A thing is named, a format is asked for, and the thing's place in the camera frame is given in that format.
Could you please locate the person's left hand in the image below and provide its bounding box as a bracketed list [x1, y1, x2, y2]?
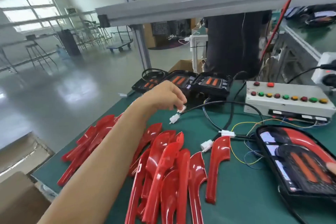
[136, 80, 188, 115]

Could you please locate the person's right hand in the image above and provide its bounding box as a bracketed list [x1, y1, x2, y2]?
[325, 161, 336, 176]

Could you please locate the black tail light assembly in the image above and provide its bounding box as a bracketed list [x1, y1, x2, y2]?
[218, 124, 336, 224]

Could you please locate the person's left forearm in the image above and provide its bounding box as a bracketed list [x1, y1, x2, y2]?
[37, 100, 158, 224]

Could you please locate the low open cardboard carton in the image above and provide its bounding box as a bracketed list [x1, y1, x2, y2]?
[168, 58, 194, 73]

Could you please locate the white metal stand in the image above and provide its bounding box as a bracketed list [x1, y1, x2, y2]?
[189, 32, 208, 72]

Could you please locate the large cardboard box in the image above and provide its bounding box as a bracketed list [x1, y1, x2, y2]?
[143, 22, 158, 49]

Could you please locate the flat platform trolley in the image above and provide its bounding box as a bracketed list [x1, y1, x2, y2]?
[106, 26, 133, 54]

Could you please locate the black mesh basket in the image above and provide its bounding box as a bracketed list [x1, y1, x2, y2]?
[151, 21, 176, 36]

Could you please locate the pile of red lens covers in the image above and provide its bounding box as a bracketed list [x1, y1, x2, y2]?
[57, 113, 232, 224]

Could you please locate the beige test button box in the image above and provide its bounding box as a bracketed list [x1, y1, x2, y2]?
[245, 80, 336, 123]

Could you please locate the group of metal chairs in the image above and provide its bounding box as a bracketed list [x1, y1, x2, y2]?
[68, 19, 113, 49]

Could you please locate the white power strip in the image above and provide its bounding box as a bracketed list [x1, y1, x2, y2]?
[311, 51, 336, 88]

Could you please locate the black bin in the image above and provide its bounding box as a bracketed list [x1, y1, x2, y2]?
[57, 28, 82, 58]

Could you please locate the black round stool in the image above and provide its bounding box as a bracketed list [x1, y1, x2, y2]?
[25, 35, 58, 72]

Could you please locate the brown open floor carton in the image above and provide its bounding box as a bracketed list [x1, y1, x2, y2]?
[0, 131, 56, 182]
[0, 171, 52, 224]

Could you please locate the window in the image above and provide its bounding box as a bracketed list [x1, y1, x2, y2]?
[0, 0, 66, 33]

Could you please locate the red power cable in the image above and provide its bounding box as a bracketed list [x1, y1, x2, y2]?
[259, 0, 321, 64]

